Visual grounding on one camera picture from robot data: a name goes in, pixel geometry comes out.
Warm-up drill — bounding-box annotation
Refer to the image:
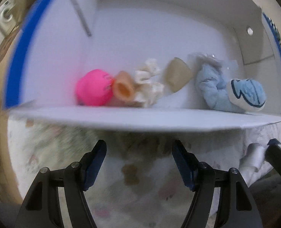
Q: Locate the pink squishy toy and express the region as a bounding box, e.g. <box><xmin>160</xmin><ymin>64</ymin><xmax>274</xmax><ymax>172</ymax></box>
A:
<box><xmin>75</xmin><ymin>69</ymin><xmax>114</xmax><ymax>106</ymax></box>

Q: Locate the cream lace scrunchie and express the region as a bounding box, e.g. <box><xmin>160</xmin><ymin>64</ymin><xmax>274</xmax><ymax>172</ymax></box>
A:
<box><xmin>133</xmin><ymin>58</ymin><xmax>165</xmax><ymax>108</ymax></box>

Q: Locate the blue white cardboard box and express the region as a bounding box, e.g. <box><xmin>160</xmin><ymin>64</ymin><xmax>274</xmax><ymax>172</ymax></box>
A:
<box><xmin>3</xmin><ymin>0</ymin><xmax>281</xmax><ymax>132</ymax></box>

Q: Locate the white washing machine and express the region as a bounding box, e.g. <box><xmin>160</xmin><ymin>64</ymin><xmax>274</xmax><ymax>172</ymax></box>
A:
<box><xmin>0</xmin><ymin>0</ymin><xmax>16</xmax><ymax>36</ymax></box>

